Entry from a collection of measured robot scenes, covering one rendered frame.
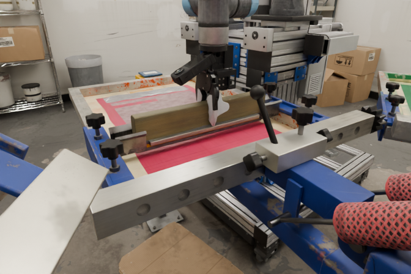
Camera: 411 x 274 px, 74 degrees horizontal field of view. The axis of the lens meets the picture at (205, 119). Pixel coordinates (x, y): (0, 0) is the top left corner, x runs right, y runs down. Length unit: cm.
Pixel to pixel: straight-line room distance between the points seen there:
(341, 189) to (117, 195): 34
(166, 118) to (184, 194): 26
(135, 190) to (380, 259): 32
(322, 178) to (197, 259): 126
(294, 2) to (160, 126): 83
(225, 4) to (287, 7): 62
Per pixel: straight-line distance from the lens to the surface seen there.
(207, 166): 48
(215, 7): 67
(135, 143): 66
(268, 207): 60
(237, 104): 78
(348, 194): 47
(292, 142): 50
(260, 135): 79
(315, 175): 49
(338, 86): 412
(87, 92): 121
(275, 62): 121
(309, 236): 56
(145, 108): 100
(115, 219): 43
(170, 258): 168
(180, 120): 69
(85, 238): 193
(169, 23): 467
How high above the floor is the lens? 130
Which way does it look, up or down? 23 degrees down
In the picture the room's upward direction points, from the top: straight up
